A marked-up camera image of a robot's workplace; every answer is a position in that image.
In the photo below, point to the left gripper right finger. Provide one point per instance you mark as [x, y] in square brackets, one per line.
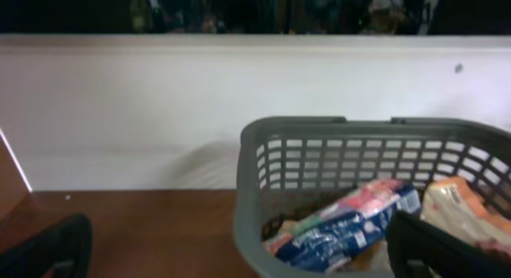
[411, 239]

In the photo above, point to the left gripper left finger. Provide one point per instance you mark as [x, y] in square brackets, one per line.
[64, 249]

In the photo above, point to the orange snack bag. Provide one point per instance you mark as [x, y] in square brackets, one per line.
[452, 206]

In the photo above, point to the tissue multipack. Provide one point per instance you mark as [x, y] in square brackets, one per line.
[333, 236]

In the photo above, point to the grey plastic basket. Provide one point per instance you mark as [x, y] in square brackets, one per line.
[286, 163]

